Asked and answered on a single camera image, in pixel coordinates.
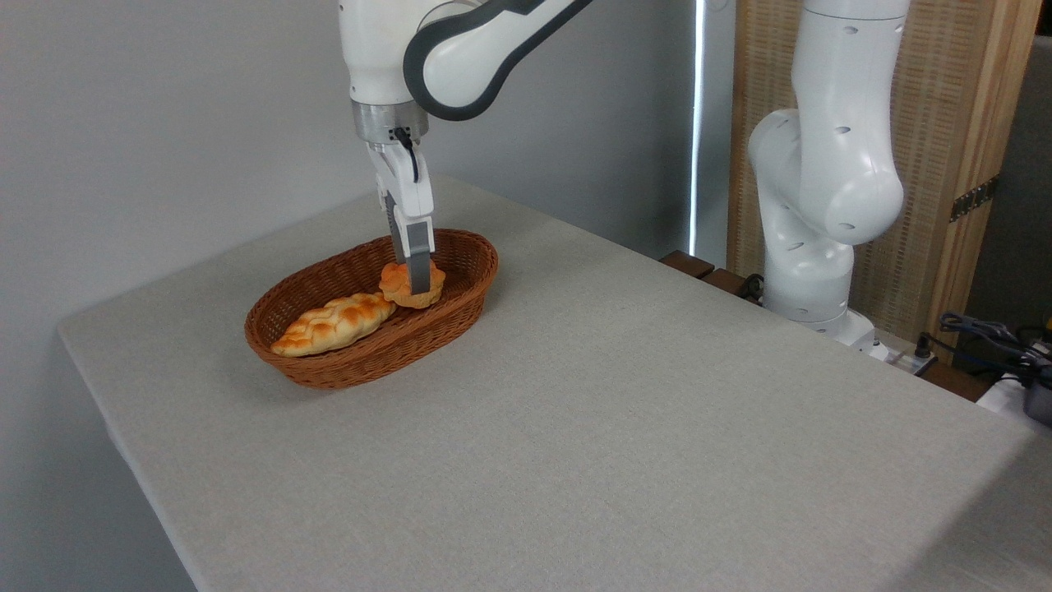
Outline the white power strip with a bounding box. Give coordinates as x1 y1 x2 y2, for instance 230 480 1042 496
870 331 939 377

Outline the round orange bread bun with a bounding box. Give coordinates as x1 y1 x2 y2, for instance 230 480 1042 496
379 261 446 310

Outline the bundle of dark cables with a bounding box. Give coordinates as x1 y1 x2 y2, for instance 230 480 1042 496
939 312 1052 372

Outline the long braided bread loaf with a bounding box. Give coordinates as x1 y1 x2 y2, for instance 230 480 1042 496
270 292 398 358

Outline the brown oval wicker basket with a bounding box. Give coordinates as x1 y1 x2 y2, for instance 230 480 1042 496
244 229 500 390

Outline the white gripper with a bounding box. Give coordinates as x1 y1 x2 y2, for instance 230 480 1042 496
367 141 437 296

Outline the wooden rattan folding screen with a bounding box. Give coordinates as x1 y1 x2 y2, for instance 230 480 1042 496
727 0 1043 363

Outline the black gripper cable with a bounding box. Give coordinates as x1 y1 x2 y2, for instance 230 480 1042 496
393 126 421 184

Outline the dark metal screen hinge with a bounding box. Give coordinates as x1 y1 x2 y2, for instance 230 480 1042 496
950 175 1000 224

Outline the dark grey panel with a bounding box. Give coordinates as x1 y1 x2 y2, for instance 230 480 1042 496
962 33 1052 346

